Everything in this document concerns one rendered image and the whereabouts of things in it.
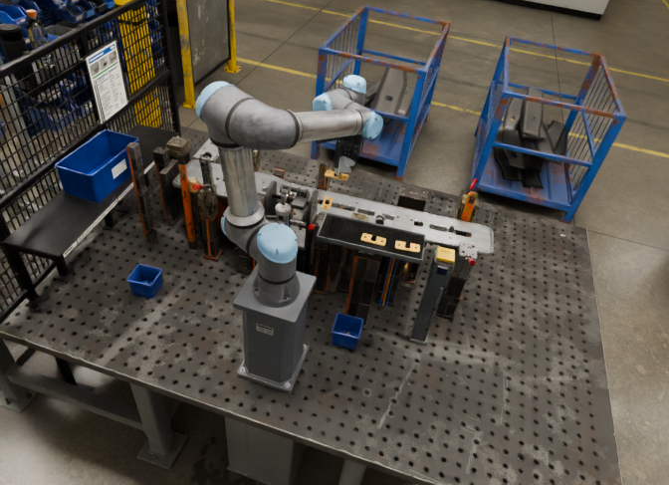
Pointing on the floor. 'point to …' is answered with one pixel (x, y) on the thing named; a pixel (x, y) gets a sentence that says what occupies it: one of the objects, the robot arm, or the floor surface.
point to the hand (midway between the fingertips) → (336, 171)
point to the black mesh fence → (76, 125)
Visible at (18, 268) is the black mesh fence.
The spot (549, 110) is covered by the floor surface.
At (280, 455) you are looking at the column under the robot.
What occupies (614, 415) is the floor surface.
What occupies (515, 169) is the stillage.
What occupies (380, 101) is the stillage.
